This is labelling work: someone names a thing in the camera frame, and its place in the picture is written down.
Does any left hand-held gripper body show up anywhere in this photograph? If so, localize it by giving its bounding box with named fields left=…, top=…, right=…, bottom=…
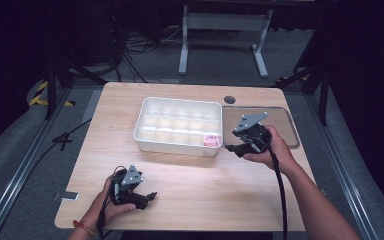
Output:
left=110, top=164, right=149, bottom=210

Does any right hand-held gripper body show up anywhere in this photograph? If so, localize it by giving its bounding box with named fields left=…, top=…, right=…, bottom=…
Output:
left=231, top=111, right=273, bottom=158

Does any small pink item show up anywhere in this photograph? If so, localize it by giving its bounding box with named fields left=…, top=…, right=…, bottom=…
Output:
left=203, top=134, right=222, bottom=148

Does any white compartment storage box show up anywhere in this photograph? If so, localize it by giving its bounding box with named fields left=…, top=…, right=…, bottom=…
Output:
left=132, top=96, right=224, bottom=158

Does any person's left hand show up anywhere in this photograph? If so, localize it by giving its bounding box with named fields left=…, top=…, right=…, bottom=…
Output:
left=87, top=176, right=137, bottom=228

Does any person's right hand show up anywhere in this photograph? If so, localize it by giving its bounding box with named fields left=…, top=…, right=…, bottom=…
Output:
left=242, top=124, right=298, bottom=175

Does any clear plastic box lid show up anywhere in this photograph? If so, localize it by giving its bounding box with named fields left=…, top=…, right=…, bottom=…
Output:
left=221, top=105, right=301, bottom=150

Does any grey tape piece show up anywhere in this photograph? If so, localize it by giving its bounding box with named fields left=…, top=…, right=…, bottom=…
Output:
left=53, top=191, right=80, bottom=202

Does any black tripod stand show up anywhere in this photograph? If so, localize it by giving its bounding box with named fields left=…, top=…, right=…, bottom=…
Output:
left=271, top=61, right=332, bottom=127
left=44, top=54, right=109, bottom=120

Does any yellow black floor tape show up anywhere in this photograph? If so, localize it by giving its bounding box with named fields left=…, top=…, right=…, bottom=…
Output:
left=28, top=80, right=76, bottom=108

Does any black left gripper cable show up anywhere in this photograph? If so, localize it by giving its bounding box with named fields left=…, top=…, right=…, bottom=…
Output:
left=95, top=165, right=128, bottom=240

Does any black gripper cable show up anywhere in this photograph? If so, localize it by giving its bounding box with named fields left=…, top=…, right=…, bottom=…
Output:
left=95, top=165, right=128, bottom=240
left=259, top=138, right=289, bottom=240

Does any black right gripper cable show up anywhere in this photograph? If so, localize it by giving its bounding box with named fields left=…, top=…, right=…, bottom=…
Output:
left=259, top=138, right=289, bottom=240

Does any red cord bracelet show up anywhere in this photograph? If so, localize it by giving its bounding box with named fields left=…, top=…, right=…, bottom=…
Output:
left=72, top=219, right=96, bottom=236

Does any thin black floor cable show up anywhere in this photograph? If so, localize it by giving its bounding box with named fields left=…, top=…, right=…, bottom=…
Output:
left=29, top=117, right=93, bottom=169

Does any white metal desk frame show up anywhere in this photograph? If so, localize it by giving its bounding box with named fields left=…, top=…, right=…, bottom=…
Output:
left=178, top=4, right=275, bottom=80

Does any tangle of black floor cables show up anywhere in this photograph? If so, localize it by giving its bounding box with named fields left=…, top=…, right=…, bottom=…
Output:
left=106, top=23, right=183, bottom=84

